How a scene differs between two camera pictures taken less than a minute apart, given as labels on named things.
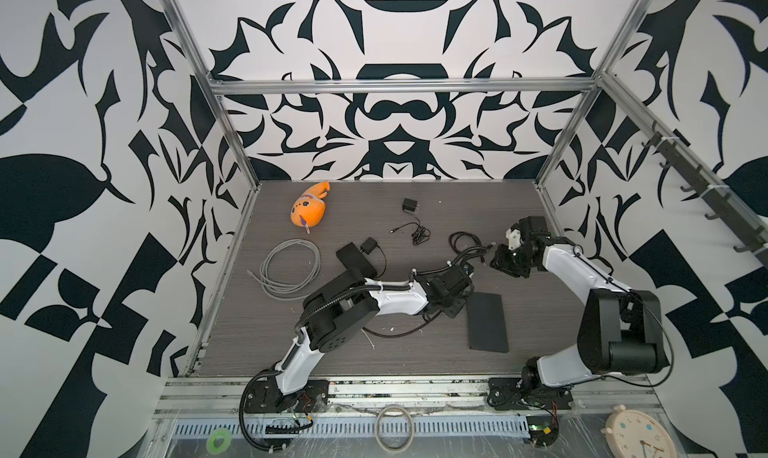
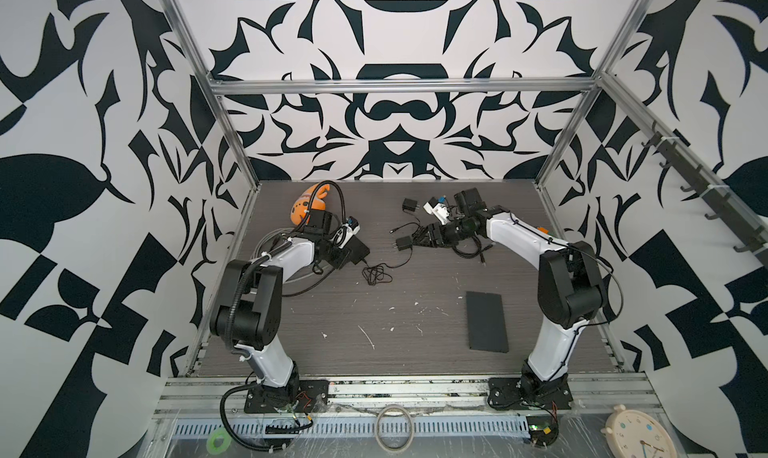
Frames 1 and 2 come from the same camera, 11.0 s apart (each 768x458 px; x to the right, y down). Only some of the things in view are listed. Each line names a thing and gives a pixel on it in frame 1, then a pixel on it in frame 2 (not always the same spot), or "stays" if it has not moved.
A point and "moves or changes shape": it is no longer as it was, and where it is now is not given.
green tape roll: x=218 y=432 stays
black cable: x=403 y=333 moves or changes shape
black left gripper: x=453 y=314 → x=342 y=259
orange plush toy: x=309 y=210 stays
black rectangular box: x=486 y=322 stays
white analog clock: x=637 y=434 stays
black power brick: x=354 y=259 moves or changes shape
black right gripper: x=500 y=261 → x=433 y=229
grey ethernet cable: x=281 y=290 moves or changes shape
